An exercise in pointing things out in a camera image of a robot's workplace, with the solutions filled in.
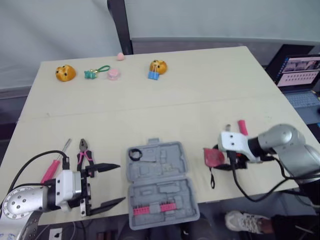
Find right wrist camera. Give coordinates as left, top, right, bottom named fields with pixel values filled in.
left=217, top=130, right=264, bottom=164

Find pink bit holder strip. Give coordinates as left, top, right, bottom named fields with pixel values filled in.
left=132, top=205, right=151, bottom=216
left=159, top=203, right=177, bottom=214

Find green keychain toy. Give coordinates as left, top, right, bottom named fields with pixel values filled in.
left=83, top=65, right=111, bottom=81

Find pink handled pliers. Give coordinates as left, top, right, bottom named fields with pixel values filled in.
left=76, top=137, right=97, bottom=179

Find red tape measure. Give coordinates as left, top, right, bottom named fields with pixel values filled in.
left=202, top=147, right=226, bottom=190

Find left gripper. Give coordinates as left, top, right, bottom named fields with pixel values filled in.
left=66, top=162, right=127, bottom=218

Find orange bear bread toy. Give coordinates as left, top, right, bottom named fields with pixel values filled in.
left=149, top=59, right=168, bottom=76
left=55, top=64, right=77, bottom=83

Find grey tool case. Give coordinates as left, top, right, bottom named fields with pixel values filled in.
left=124, top=136, right=201, bottom=231

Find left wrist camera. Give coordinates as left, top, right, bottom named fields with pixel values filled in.
left=51, top=169, right=83, bottom=213

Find pink handled hammer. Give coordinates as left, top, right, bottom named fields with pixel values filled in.
left=237, top=120, right=249, bottom=136

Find black cable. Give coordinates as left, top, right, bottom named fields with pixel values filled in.
left=228, top=149, right=301, bottom=203
left=0, top=149, right=70, bottom=204

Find open laptop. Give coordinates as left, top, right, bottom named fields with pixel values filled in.
left=264, top=44, right=320, bottom=109

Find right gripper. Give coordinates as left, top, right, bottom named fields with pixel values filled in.
left=224, top=151, right=249, bottom=171

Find pink macaron toy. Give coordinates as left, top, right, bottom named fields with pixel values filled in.
left=107, top=69, right=122, bottom=81

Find black tape roll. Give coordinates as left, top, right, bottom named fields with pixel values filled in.
left=128, top=148, right=144, bottom=162

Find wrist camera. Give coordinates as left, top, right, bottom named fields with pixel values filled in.
left=217, top=130, right=264, bottom=164
left=51, top=169, right=83, bottom=213

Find blue binder clip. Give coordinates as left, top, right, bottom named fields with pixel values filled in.
left=147, top=70, right=161, bottom=81

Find pink handled screwdriver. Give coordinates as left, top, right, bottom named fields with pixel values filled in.
left=39, top=138, right=73, bottom=185

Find person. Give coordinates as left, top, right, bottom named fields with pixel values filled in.
left=224, top=210, right=320, bottom=236

